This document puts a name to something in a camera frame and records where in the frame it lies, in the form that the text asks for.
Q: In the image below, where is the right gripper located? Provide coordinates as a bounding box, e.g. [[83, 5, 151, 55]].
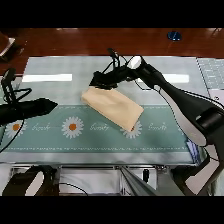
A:
[[88, 65, 130, 90]]

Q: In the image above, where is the cream garment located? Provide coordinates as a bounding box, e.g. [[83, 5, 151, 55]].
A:
[[80, 85, 145, 133]]

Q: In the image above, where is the blue round object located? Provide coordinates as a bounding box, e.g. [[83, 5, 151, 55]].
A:
[[166, 30, 183, 42]]

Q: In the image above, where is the silver frame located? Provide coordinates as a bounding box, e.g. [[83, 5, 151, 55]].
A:
[[0, 162, 224, 197]]

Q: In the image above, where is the black cable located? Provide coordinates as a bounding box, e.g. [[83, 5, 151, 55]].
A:
[[57, 181, 90, 197], [0, 119, 26, 155]]

